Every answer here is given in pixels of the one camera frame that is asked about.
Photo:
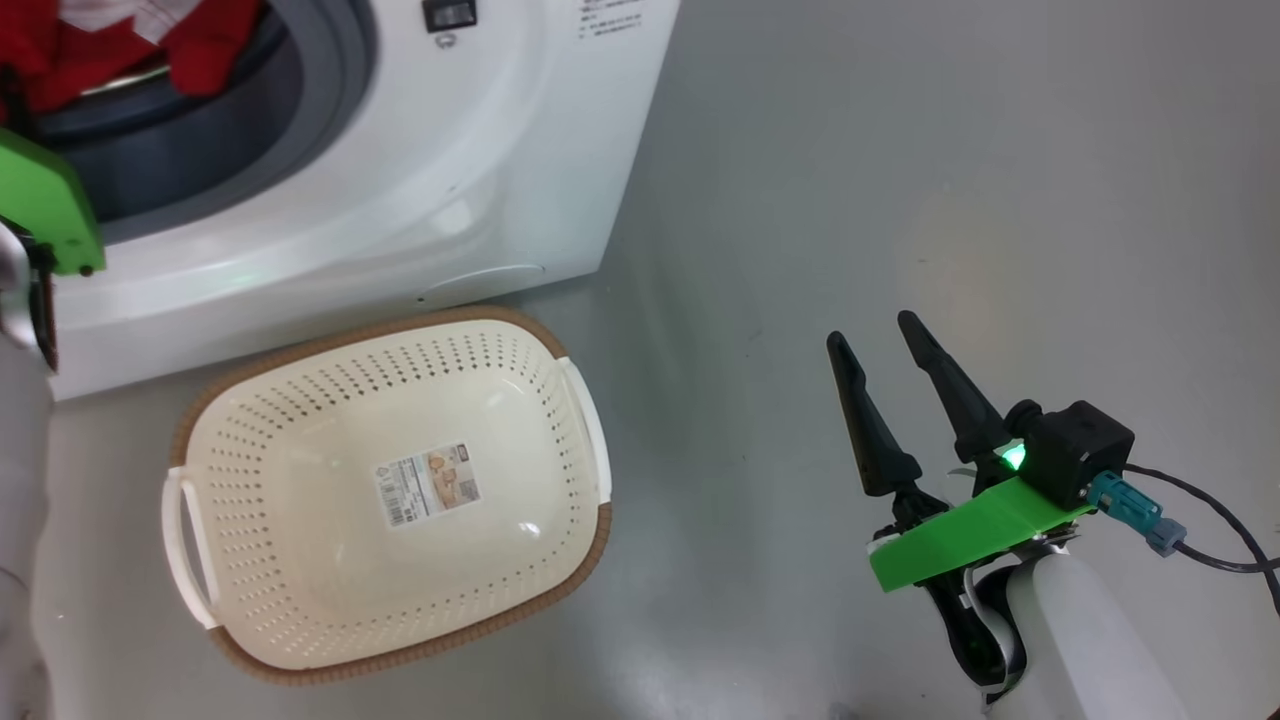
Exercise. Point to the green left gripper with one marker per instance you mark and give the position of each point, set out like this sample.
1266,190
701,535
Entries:
45,200

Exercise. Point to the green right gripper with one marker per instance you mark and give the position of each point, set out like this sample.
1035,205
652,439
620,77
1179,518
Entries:
960,535

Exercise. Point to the red and white garment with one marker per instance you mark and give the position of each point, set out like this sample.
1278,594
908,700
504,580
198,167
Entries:
60,50

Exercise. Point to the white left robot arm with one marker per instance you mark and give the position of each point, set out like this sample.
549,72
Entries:
20,500

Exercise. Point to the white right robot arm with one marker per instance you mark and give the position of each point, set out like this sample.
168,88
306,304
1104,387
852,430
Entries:
1090,650

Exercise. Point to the white front-load washing machine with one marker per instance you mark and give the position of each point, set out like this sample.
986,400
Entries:
450,180

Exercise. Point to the cream perforated basket brown rim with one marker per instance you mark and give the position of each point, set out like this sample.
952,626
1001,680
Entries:
300,520

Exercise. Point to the black door latch socket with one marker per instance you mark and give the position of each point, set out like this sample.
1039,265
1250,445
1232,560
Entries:
449,14

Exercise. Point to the round white filter cover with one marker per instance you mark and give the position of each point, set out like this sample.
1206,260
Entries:
480,280

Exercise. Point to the white product sticker with barcode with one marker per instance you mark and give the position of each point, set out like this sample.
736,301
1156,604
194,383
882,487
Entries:
425,485

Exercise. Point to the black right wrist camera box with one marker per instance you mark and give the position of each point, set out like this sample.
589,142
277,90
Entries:
1075,450

